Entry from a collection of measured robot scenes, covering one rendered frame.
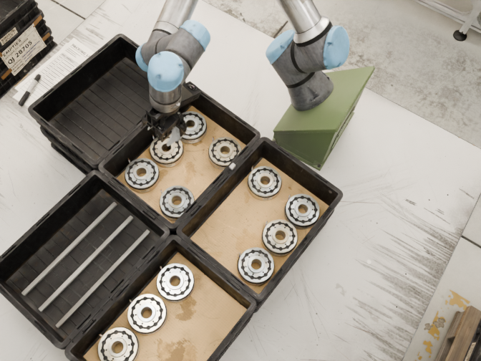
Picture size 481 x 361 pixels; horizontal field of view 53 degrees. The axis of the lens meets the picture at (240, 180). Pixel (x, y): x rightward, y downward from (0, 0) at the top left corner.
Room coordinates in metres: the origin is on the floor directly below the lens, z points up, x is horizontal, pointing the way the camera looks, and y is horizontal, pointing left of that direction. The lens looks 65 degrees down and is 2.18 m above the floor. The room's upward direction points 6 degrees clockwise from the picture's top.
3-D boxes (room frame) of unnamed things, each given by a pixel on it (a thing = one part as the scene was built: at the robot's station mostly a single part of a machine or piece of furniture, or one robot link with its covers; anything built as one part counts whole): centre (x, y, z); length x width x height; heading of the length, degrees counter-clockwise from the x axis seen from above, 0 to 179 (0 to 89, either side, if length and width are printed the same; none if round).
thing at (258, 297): (0.49, -0.07, 0.92); 0.40 x 0.30 x 0.02; 146
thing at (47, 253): (0.32, 0.40, 0.87); 0.40 x 0.30 x 0.11; 146
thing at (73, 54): (1.02, 0.69, 0.70); 0.33 x 0.23 x 0.01; 152
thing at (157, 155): (0.69, 0.24, 0.86); 0.10 x 0.10 x 0.01
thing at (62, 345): (0.32, 0.40, 0.92); 0.40 x 0.30 x 0.02; 146
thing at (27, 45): (1.36, 1.04, 0.41); 0.31 x 0.02 x 0.16; 152
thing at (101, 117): (0.82, 0.43, 0.87); 0.40 x 0.30 x 0.11; 146
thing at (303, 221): (0.54, -0.19, 0.86); 0.10 x 0.10 x 0.01
